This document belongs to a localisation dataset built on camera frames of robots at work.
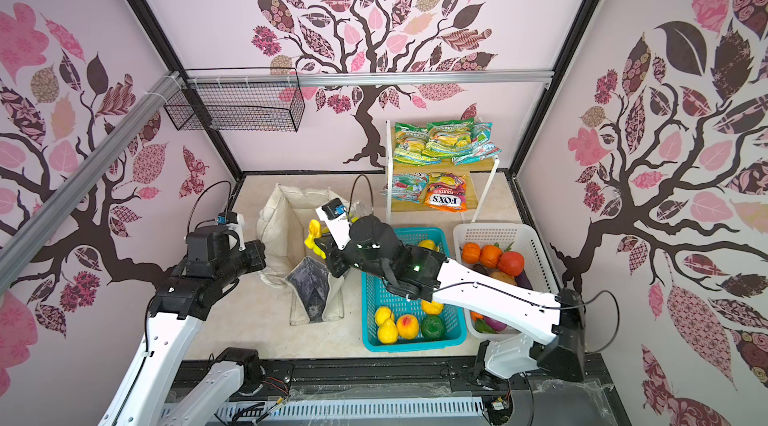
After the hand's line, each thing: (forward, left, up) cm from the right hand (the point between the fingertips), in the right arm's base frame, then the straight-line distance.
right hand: (319, 236), depth 62 cm
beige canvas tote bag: (-3, +6, -24) cm, 25 cm away
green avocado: (-11, -26, -29) cm, 40 cm away
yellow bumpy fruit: (-5, -27, -30) cm, 40 cm away
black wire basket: (+52, +34, +1) cm, 62 cm away
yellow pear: (-12, -14, -28) cm, 34 cm away
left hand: (+4, +17, -13) cm, 21 cm away
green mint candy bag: (+27, -21, -15) cm, 37 cm away
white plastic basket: (+10, -63, -35) cm, 73 cm away
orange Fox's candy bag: (+25, -32, -15) cm, 44 cm away
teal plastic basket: (0, -10, -33) cm, 35 cm away
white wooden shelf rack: (+21, -29, -1) cm, 36 cm away
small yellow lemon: (-7, -13, -29) cm, 32 cm away
